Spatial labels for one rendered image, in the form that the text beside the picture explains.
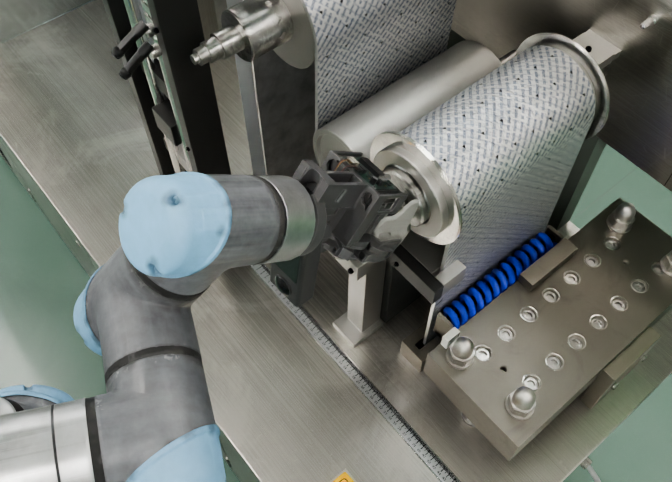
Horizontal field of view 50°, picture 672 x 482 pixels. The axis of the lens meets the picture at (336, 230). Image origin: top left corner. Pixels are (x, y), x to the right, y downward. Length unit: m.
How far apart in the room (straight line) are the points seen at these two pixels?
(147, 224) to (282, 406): 0.59
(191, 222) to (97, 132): 0.91
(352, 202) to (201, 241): 0.19
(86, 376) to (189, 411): 1.63
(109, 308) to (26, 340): 1.69
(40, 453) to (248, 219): 0.21
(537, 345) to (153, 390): 0.59
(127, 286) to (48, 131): 0.88
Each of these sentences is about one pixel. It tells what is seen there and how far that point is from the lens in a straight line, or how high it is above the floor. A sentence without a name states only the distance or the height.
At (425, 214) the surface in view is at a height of 1.26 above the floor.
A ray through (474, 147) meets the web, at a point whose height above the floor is 1.31.
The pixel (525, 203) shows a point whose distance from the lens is 0.95.
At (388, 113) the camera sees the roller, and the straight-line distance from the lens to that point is 0.91.
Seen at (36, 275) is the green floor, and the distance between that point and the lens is 2.38.
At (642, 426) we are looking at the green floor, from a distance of 2.17.
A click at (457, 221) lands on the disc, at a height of 1.27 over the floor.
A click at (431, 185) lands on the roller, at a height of 1.30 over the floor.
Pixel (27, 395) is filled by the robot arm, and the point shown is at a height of 1.12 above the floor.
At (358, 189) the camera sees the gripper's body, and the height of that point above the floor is 1.38.
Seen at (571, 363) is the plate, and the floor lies 1.03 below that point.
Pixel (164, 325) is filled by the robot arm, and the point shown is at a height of 1.40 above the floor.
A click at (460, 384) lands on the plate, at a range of 0.95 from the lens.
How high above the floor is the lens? 1.90
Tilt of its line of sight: 56 degrees down
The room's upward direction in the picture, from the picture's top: straight up
